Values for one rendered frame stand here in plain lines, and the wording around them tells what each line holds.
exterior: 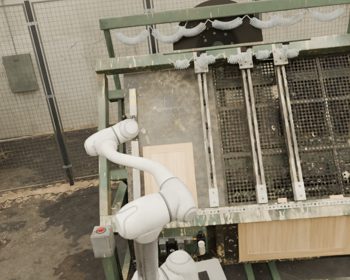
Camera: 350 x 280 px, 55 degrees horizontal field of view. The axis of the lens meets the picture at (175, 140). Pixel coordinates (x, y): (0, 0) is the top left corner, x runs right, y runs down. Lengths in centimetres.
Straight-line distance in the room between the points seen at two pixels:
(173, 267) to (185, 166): 90
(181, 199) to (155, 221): 13
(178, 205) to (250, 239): 159
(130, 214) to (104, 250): 108
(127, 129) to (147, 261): 63
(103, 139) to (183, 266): 75
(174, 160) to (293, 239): 116
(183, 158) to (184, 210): 121
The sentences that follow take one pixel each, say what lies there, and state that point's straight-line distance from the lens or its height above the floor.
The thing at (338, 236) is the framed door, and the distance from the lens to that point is 305.
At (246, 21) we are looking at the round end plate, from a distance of 316.
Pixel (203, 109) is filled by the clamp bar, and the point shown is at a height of 150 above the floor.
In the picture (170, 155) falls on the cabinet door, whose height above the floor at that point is 122.
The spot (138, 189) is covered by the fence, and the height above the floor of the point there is 104.
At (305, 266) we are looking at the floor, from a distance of 338.
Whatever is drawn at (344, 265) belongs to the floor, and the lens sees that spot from 346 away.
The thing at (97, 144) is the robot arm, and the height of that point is 166.
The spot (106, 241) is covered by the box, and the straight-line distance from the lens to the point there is 232.
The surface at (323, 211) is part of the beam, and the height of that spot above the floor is 84.
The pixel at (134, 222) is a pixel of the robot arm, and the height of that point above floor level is 153.
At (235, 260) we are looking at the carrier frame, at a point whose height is 24.
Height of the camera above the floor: 226
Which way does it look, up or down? 22 degrees down
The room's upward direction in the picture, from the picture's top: 6 degrees counter-clockwise
